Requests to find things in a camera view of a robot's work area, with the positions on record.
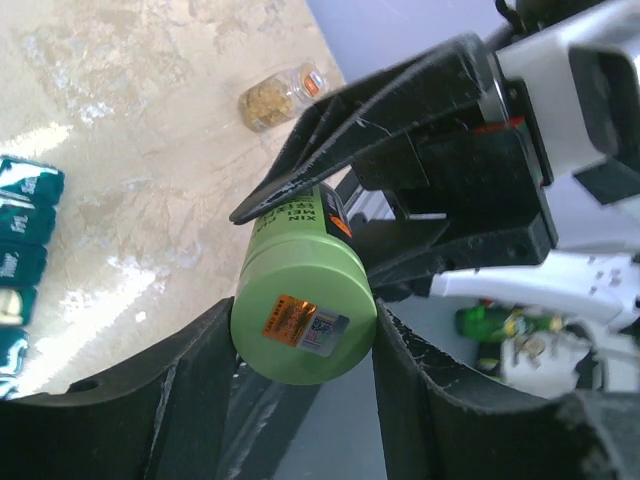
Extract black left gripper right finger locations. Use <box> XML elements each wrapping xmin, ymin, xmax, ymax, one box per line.
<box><xmin>372</xmin><ymin>303</ymin><xmax>639</xmax><ymax>479</ymax></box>

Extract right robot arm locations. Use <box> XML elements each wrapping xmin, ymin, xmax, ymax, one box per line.
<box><xmin>230</xmin><ymin>1</ymin><xmax>639</xmax><ymax>479</ymax></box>

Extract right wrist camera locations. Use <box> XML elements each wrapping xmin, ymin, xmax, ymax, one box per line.
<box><xmin>495</xmin><ymin>1</ymin><xmax>639</xmax><ymax>208</ymax></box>

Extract teal weekly pill organizer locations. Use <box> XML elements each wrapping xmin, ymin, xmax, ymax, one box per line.
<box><xmin>1</xmin><ymin>155</ymin><xmax>65</xmax><ymax>400</ymax></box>

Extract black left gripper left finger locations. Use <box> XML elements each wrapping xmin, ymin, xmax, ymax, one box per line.
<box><xmin>1</xmin><ymin>299</ymin><xmax>236</xmax><ymax>479</ymax></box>

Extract green bottle lid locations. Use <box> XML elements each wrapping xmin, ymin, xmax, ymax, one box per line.
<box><xmin>230</xmin><ymin>238</ymin><xmax>377</xmax><ymax>385</ymax></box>

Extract white printed bottle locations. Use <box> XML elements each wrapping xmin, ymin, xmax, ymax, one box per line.
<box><xmin>500</xmin><ymin>327</ymin><xmax>605</xmax><ymax>399</ymax></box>

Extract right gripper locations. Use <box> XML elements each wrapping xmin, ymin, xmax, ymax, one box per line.
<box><xmin>229</xmin><ymin>34</ymin><xmax>558</xmax><ymax>302</ymax></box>

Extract green lidded pill bottle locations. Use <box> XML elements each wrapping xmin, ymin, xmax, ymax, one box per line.
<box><xmin>248</xmin><ymin>183</ymin><xmax>353</xmax><ymax>254</ymax></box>

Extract white pills in organizer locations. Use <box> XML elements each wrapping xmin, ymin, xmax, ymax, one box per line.
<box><xmin>0</xmin><ymin>289</ymin><xmax>23</xmax><ymax>326</ymax></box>

